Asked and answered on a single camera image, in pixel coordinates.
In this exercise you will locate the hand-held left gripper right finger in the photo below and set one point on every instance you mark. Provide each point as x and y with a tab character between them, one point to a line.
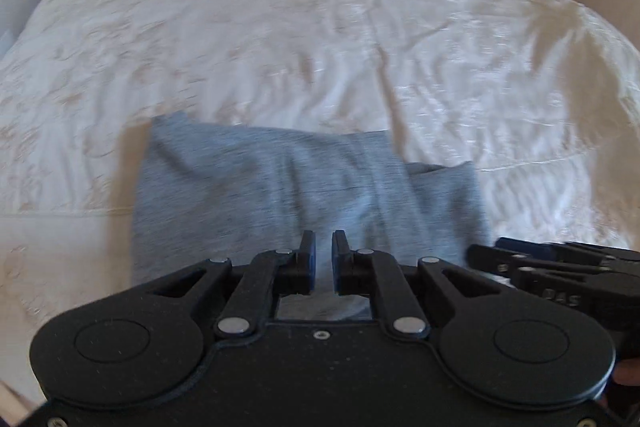
336	262

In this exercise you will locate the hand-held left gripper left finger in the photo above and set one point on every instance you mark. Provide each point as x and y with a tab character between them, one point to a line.
311	259

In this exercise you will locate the grey pants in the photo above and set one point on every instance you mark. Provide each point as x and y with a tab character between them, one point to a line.
250	207

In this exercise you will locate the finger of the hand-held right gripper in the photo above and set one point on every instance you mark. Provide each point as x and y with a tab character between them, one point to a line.
520	246
495	259

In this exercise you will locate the person's right hand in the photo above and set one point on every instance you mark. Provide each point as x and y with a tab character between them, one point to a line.
627	377

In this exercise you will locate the cream embroidered bedspread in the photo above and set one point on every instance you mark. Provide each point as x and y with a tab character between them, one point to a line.
300	32

